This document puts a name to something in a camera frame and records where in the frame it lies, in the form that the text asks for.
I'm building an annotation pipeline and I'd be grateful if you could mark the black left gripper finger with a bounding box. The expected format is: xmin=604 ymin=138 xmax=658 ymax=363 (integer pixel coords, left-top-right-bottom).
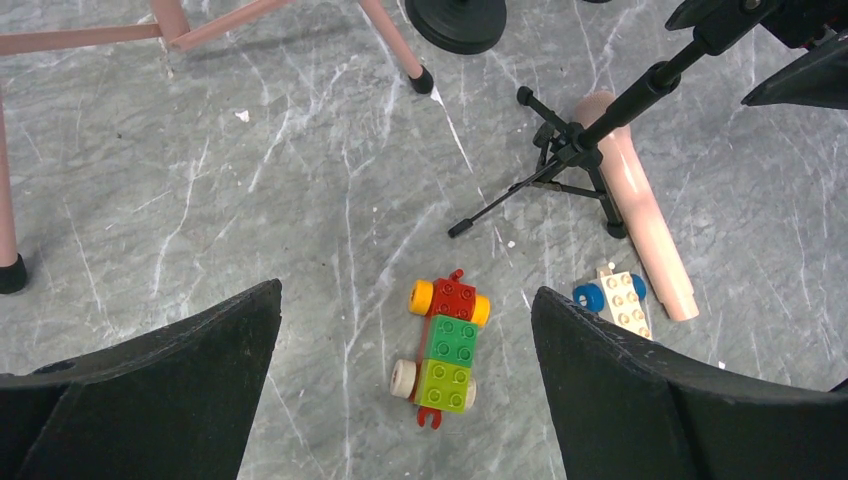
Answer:
xmin=741 ymin=30 xmax=847 ymax=110
xmin=531 ymin=287 xmax=847 ymax=479
xmin=1 ymin=279 xmax=282 ymax=479

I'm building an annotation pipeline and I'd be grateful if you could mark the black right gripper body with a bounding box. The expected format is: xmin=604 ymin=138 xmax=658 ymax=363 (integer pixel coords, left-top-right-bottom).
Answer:
xmin=760 ymin=0 xmax=847 ymax=49

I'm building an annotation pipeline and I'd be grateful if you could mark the black shock-mount tripod stand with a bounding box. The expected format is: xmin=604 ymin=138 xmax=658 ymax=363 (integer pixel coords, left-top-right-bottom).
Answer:
xmin=448 ymin=0 xmax=783 ymax=239

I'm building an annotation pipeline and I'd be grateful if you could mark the black round-base mic stand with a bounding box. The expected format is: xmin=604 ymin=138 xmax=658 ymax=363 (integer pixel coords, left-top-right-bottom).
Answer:
xmin=405 ymin=0 xmax=507 ymax=55

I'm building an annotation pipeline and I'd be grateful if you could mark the pink music stand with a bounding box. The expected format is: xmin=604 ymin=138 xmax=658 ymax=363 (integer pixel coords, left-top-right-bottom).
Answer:
xmin=1 ymin=0 xmax=434 ymax=294

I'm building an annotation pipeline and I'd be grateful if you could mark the white blue brick car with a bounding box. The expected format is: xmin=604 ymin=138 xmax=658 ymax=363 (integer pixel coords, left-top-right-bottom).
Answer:
xmin=572 ymin=262 xmax=653 ymax=340

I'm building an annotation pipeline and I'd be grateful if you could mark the red green brick car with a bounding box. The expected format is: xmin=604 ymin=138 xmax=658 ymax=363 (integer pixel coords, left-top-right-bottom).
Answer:
xmin=389 ymin=269 xmax=491 ymax=430

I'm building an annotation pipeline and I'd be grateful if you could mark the pink microphone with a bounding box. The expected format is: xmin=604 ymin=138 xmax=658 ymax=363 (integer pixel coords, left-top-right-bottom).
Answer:
xmin=598 ymin=124 xmax=699 ymax=322

